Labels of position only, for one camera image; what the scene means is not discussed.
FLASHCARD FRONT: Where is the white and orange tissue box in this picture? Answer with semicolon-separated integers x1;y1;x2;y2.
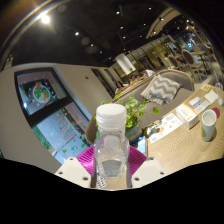
175;102;200;130

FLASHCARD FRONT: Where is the group of ceiling lights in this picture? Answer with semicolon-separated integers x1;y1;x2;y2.
36;9;201;56

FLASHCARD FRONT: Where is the green potted plant, blue pot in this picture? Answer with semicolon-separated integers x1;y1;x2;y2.
94;94;160;141

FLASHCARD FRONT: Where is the clear white-capped plastic bottle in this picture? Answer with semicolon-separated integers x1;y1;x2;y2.
93;103;130;179

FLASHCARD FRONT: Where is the grey chevron cushion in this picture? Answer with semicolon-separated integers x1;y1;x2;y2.
139;73;182;106

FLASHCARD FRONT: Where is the white paper napkin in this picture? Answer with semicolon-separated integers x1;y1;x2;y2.
203;89;219;104

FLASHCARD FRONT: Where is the white and green mug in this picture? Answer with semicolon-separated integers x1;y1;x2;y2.
200;109;218;142

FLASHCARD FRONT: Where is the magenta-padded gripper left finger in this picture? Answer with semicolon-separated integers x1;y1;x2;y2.
54;145;98;189

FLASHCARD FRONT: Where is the grey sofa with wooden frame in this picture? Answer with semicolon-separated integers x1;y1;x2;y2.
84;68;195;144

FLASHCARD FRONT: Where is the group of dining chairs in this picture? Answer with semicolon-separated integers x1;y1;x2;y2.
159;44;209;81

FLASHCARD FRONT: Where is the small light blue box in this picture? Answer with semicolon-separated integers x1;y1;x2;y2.
136;135;148;156

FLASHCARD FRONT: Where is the pill blister pack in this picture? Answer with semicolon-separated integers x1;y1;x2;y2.
96;176;108;189

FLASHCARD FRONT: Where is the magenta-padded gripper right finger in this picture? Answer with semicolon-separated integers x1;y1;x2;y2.
126;145;167;189

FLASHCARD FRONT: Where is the small blue and white box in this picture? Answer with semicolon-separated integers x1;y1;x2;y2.
188;96;203;109

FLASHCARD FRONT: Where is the printed paper leaflet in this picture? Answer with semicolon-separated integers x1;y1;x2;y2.
146;113;184;144

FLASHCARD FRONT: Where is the person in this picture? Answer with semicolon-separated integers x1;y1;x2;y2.
129;75;140;85
114;81;126;95
139;68;156;78

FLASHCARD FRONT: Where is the flat round red coaster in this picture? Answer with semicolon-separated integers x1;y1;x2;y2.
211;106;221;120

